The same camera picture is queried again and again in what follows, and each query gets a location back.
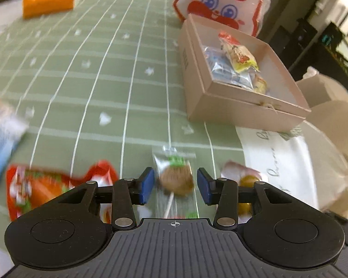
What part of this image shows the green olives purple pack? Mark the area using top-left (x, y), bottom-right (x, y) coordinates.
top-left (219, 160), bottom-right (261, 220)

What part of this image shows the brown lollipop clear wrapper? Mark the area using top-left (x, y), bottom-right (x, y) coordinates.
top-left (152, 146), bottom-right (199, 218)

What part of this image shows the clear blue tile snack pack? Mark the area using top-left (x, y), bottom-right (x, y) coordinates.
top-left (202, 46), bottom-right (255, 90)

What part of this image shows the small red yellow snack pack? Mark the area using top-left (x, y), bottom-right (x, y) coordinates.
top-left (218, 32), bottom-right (259, 73)

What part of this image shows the large red snack bag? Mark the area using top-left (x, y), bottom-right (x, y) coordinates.
top-left (6, 160), bottom-right (119, 221)

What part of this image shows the pink open gift box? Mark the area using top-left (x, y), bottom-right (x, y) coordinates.
top-left (178, 14), bottom-right (310, 132)

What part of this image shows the green grid tablecloth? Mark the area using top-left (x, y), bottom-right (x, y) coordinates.
top-left (0, 0), bottom-right (250, 247)

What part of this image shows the pastry snack in box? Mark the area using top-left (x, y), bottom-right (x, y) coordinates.
top-left (253, 73), bottom-right (268, 95)

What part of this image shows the cream covered chair right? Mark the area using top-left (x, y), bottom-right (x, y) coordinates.
top-left (297, 67), bottom-right (348, 219)

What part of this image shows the blue white snack bag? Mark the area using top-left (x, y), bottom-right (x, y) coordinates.
top-left (0, 100), bottom-right (29, 179)

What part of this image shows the red white bunny bag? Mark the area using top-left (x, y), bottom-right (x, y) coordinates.
top-left (173, 0), bottom-right (271, 36)

